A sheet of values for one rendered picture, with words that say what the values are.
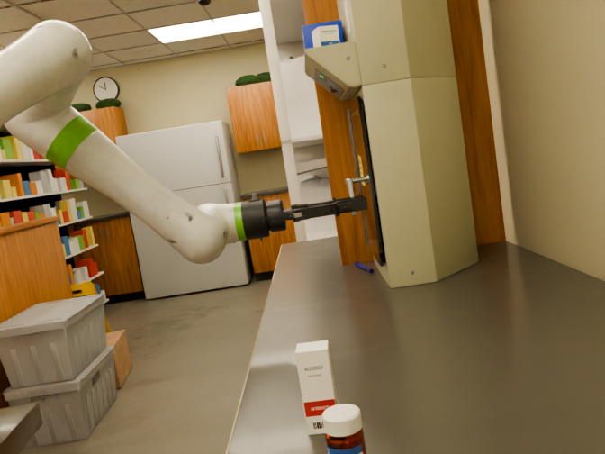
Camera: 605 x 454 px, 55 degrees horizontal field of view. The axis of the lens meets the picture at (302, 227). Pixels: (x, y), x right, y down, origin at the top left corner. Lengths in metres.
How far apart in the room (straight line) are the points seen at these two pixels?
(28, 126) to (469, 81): 1.16
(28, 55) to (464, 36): 1.17
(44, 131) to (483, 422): 0.97
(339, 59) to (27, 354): 2.47
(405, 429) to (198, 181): 5.70
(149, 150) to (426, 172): 5.24
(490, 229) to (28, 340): 2.38
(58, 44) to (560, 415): 0.98
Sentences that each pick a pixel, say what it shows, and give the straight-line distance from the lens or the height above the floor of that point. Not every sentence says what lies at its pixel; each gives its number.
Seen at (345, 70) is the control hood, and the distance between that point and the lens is 1.35.
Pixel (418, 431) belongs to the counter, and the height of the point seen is 0.94.
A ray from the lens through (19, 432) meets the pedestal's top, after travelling 1.04.
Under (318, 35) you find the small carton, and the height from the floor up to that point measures 1.55.
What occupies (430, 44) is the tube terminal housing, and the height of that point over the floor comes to 1.49.
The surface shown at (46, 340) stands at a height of 0.56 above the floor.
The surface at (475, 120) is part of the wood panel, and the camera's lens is 1.78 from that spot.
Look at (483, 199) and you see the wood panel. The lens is 1.79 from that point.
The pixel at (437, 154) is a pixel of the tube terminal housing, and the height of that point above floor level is 1.23.
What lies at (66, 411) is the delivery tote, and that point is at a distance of 3.39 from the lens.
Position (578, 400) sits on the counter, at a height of 0.94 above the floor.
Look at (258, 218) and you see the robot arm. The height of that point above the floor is 1.15.
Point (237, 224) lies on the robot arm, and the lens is 1.36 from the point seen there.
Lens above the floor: 1.27
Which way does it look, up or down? 7 degrees down
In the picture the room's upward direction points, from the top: 9 degrees counter-clockwise
